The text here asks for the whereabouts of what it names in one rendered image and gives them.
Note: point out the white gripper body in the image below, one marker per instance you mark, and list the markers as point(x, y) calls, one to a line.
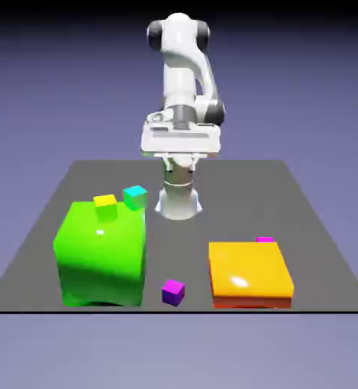
point(180, 141)

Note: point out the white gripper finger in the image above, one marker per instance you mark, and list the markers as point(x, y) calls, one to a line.
point(192, 164)
point(168, 163)

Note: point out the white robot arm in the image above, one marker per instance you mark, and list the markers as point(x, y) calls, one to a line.
point(178, 60)

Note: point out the small cyan cube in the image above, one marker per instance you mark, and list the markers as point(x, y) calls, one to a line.
point(135, 197)

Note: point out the small yellow cube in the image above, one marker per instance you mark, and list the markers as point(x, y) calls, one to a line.
point(105, 208)

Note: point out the small magenta cube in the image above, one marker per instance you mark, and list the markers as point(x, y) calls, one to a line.
point(264, 239)

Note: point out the small purple cube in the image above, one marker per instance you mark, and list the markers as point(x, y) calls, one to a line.
point(173, 292)

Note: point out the large green box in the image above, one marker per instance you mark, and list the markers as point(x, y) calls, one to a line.
point(101, 255)

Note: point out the large orange box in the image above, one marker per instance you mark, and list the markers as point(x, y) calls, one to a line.
point(248, 270)

